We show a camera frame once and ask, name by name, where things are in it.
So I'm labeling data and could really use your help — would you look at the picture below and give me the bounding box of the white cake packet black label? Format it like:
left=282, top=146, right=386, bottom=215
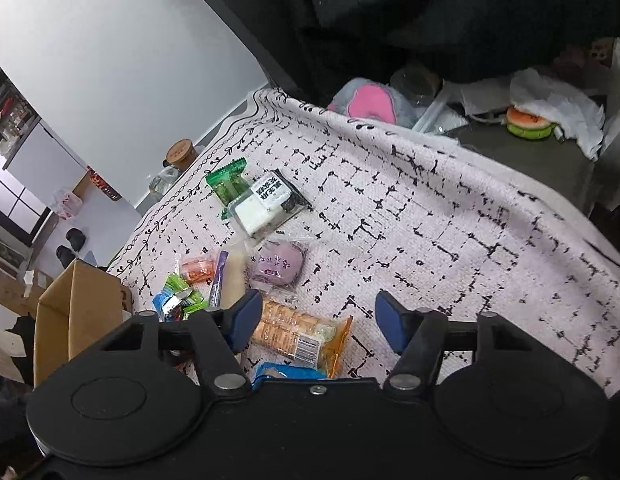
left=227, top=167, right=313, bottom=238

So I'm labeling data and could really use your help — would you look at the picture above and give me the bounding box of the clear bag with red print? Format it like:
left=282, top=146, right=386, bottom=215
left=50, top=189, right=83, bottom=221

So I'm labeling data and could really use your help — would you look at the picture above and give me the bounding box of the purple white stick packet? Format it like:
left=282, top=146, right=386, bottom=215
left=207, top=245, right=251, bottom=311

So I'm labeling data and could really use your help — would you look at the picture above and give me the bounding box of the purple pastry packet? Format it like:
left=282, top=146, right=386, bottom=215
left=247, top=239, right=311, bottom=293

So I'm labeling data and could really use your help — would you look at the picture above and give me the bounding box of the small blue silver candy packet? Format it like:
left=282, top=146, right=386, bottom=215
left=152, top=290, right=183, bottom=321

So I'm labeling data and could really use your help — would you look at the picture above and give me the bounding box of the clear plastic bag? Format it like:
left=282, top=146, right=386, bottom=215
left=148, top=167, right=181, bottom=196

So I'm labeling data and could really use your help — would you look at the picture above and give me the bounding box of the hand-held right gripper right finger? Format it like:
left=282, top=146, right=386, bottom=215
left=375, top=290, right=587, bottom=394

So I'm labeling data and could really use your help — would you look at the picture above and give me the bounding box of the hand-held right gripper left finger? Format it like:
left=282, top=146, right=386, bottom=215
left=70, top=289, right=265, bottom=397

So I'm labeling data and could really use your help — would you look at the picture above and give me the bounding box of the black coat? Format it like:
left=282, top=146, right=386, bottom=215
left=295, top=0, right=620, bottom=106

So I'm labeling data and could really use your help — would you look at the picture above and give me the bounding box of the white crumpled tissue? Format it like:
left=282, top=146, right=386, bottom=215
left=510, top=69, right=606, bottom=161

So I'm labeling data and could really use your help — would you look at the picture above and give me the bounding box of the watermelon slice toy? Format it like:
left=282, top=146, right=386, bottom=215
left=506, top=105, right=553, bottom=141

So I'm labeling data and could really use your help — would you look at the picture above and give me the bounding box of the cardboard box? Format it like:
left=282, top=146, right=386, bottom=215
left=34, top=259, right=133, bottom=386

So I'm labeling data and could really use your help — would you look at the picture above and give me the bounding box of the black cloth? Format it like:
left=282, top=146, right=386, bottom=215
left=0, top=312, right=40, bottom=466

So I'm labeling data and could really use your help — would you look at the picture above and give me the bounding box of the green snack packet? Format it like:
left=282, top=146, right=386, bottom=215
left=205, top=157, right=248, bottom=221

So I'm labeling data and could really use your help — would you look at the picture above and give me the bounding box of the orange biscuit packet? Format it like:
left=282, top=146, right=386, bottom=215
left=250, top=297, right=353, bottom=378

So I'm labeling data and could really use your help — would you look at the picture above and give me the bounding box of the orange jelly packet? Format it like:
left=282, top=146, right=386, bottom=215
left=179, top=254, right=218, bottom=286

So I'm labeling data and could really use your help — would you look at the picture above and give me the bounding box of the pink grey plush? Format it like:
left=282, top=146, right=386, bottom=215
left=327, top=77, right=405, bottom=123

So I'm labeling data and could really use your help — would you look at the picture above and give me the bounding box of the blue snack packet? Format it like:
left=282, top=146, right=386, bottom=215
left=252, top=362, right=328, bottom=391

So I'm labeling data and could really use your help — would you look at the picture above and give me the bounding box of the jar with wooden lid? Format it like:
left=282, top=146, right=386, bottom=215
left=163, top=140, right=198, bottom=171

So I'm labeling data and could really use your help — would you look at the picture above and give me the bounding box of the white paper napkin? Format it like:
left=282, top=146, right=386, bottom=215
left=457, top=80, right=513, bottom=116

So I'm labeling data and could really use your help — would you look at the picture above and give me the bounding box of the white black-patterned blanket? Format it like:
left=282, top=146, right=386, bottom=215
left=107, top=87, right=620, bottom=398

